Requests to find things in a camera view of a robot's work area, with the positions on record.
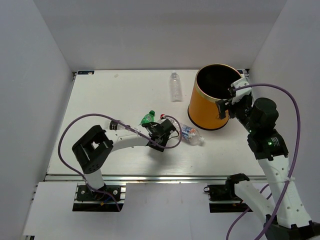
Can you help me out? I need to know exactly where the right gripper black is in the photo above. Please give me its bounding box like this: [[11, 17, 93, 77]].
[[215, 93, 258, 133]]

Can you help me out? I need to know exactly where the red label Nongfu water bottle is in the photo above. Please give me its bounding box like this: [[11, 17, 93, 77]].
[[157, 114, 167, 124]]

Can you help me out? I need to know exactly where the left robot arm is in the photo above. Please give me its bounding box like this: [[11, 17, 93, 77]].
[[72, 119, 177, 200]]

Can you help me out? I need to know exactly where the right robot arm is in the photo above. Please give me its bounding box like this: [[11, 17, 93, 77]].
[[216, 94, 320, 240]]

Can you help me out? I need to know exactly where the orange cylindrical bin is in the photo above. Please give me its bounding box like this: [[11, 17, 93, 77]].
[[187, 64, 245, 131]]

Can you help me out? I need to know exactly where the green plastic bottle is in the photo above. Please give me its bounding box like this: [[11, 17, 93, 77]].
[[140, 110, 155, 125]]

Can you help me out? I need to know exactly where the blue orange label clear bottle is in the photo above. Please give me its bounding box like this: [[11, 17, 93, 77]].
[[173, 122, 205, 146]]

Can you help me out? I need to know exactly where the clear unlabelled plastic bottle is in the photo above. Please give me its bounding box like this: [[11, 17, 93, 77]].
[[169, 71, 183, 102]]

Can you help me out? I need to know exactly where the blue sticker on table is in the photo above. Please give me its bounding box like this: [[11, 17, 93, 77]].
[[77, 70, 95, 75]]

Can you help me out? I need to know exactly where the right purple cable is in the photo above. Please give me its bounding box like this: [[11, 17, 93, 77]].
[[225, 83, 300, 240]]

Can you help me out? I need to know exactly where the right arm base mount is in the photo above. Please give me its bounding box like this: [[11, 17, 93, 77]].
[[203, 173, 250, 213]]

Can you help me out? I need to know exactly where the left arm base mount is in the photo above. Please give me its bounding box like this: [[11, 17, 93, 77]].
[[72, 184, 126, 213]]

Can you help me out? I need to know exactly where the aluminium table edge rail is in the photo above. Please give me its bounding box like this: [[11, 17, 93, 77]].
[[43, 174, 268, 183]]

